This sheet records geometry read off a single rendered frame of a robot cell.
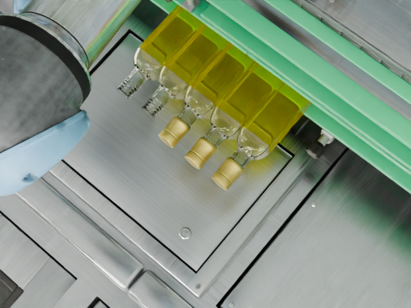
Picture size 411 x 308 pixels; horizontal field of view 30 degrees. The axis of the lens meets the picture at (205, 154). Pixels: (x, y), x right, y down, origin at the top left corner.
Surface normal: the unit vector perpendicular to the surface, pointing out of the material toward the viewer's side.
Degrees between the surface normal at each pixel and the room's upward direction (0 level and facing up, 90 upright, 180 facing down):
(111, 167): 90
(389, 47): 90
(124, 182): 90
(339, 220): 90
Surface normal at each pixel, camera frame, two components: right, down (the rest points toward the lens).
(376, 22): -0.06, -0.29
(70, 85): 0.83, 0.20
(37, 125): 0.52, -0.07
